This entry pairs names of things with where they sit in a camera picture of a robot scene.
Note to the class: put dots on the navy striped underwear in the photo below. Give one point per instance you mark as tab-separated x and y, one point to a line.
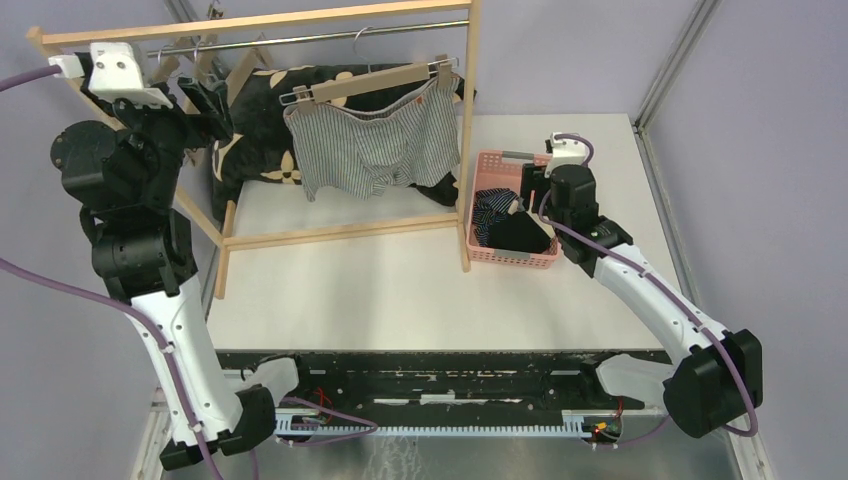
492	206

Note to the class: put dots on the pink plastic basket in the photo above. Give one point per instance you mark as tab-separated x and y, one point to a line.
502	169

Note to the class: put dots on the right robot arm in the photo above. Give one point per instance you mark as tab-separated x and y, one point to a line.
714	376

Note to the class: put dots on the empty wooden clip hanger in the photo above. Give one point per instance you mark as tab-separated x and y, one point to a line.
168	64

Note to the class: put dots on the black underwear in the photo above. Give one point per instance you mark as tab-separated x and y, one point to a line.
519	232

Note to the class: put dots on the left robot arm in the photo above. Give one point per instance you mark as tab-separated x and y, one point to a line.
125	180

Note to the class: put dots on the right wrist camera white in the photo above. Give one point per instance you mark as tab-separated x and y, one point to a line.
568	149

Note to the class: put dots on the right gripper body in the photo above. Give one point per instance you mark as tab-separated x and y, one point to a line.
533	179

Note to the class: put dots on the aluminium corner post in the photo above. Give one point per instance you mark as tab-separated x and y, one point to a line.
684	45

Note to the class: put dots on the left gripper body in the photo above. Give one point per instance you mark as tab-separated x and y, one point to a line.
208	121

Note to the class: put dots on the wooden clothes rack frame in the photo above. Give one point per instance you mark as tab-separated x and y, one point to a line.
223	237

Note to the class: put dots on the black floral blanket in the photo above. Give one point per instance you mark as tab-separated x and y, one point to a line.
261	148

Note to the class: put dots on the grey striped underwear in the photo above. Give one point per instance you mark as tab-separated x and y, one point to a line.
411	142

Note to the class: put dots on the metal hanging rod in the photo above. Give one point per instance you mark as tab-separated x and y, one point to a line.
294	40

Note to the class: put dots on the wooden clip hanger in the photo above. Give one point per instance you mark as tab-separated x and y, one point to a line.
254	57
442	67
207	68
168	64

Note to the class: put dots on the white cable duct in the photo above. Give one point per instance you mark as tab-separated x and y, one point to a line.
290	424

